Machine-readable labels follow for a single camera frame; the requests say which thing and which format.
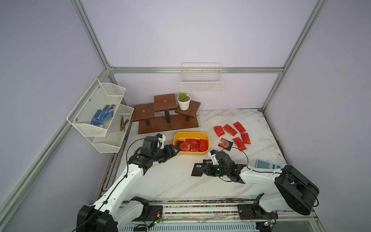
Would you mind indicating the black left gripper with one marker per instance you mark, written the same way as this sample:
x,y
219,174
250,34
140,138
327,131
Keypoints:
x,y
171,153

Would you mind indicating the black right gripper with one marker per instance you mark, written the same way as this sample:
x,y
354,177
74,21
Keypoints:
x,y
209,168

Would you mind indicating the black green label tea bag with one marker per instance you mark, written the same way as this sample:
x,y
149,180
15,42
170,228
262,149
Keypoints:
x,y
196,171

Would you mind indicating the black red patterned tea bag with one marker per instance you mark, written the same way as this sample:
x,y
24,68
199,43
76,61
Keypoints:
x,y
225,144

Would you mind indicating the crinkled red foil tea bag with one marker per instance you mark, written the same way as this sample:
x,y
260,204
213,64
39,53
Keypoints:
x,y
219,131

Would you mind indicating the black red label tea bag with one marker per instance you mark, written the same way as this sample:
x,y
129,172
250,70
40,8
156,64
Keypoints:
x,y
207,161

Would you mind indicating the large red tea bag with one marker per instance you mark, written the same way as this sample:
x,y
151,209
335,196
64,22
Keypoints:
x,y
229,129

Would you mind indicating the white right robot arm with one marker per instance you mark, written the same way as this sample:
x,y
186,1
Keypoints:
x,y
293,190

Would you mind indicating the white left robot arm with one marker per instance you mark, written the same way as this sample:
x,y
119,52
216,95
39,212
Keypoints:
x,y
106,214

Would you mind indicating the yellow plastic storage box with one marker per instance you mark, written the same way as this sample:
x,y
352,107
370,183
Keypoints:
x,y
193,135

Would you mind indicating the red tea bags pile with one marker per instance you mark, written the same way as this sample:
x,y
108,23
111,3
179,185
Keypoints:
x,y
193,145

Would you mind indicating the brown wooden tiered stand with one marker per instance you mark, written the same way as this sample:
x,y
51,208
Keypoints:
x,y
166,113

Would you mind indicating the small potted green plant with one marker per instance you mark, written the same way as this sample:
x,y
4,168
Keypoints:
x,y
183,101

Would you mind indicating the light blue calculator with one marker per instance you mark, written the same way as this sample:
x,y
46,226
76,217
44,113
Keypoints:
x,y
263,164

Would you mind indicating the brown wooden clothespins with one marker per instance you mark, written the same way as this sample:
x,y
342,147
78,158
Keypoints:
x,y
123,123

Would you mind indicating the white mesh lower shelf basket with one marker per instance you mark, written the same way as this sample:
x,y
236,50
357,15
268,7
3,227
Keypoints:
x,y
112,141

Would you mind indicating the white mesh shelf basket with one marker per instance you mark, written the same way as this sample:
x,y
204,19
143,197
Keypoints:
x,y
93,114
112,141

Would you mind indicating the blue work glove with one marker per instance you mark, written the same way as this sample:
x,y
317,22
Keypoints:
x,y
102,116

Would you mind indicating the white mesh upper shelf basket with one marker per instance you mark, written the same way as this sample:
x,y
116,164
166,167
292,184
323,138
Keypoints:
x,y
93,114

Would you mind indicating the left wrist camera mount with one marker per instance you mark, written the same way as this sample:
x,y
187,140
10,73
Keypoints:
x,y
161,140

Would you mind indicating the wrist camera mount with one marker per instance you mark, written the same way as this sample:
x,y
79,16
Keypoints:
x,y
161,140
212,156

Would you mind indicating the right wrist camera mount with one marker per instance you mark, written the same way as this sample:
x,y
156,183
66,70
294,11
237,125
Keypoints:
x,y
212,156

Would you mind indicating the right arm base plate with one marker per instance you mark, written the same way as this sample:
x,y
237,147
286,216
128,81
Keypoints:
x,y
255,211

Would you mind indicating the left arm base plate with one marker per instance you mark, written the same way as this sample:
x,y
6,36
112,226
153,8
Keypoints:
x,y
149,212

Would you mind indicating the white wire wall basket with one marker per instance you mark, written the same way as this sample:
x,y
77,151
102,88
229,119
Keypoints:
x,y
197,77

